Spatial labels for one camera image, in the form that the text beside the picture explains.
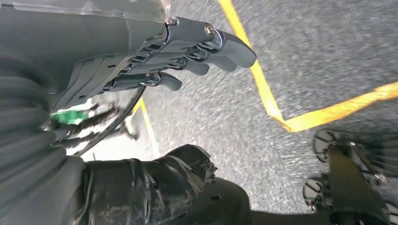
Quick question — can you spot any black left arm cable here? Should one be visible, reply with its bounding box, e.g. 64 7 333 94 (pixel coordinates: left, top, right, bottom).
73 85 147 156

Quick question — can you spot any warped yellow floor tape square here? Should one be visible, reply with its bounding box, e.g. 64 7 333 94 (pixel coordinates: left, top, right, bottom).
217 0 398 133

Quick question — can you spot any ribbed grey left arm sleeve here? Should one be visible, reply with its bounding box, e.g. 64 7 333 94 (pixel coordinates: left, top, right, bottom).
0 59 68 217

